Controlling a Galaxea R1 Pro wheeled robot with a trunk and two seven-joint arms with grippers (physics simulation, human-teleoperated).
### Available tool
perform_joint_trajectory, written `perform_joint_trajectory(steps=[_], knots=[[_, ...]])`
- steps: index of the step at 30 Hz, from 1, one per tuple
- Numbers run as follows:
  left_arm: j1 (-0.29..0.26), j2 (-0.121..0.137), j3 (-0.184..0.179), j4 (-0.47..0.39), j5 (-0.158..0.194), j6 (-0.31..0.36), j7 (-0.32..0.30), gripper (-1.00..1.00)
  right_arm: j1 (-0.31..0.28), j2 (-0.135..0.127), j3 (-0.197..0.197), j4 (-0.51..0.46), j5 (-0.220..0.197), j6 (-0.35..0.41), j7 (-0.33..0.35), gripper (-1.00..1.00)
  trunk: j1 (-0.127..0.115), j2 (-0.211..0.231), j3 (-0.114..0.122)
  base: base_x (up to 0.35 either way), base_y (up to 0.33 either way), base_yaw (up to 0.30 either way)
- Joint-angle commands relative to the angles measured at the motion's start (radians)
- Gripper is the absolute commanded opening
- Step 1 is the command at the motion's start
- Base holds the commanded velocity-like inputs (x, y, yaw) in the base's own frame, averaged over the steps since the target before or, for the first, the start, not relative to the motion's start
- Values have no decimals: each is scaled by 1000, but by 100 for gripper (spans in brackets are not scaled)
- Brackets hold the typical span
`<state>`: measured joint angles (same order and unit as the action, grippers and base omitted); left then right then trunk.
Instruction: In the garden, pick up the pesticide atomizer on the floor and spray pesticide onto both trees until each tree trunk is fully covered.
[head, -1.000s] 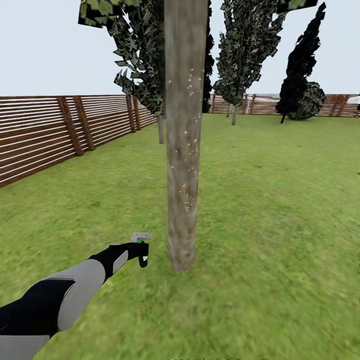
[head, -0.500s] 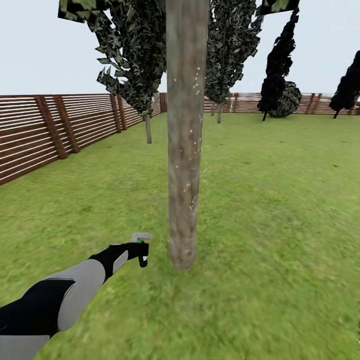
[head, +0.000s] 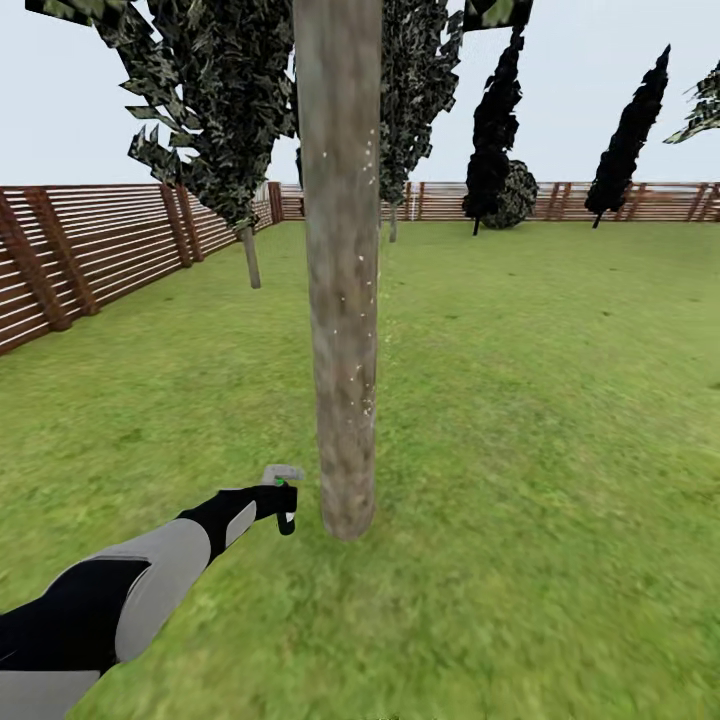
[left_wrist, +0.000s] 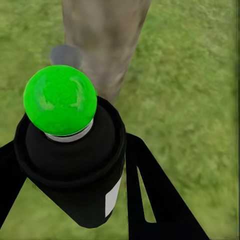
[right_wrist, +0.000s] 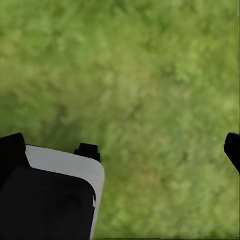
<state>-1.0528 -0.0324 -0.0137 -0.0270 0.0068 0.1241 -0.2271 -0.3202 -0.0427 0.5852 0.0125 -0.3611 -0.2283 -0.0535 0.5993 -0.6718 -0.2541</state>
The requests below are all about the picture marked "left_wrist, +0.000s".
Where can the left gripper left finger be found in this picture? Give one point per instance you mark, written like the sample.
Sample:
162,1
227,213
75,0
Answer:
11,179

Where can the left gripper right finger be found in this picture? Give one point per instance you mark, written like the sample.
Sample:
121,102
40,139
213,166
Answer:
174,219

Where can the pesticide atomizer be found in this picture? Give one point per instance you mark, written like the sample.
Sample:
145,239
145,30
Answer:
71,143

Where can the tree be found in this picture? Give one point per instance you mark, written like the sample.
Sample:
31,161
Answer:
106,32

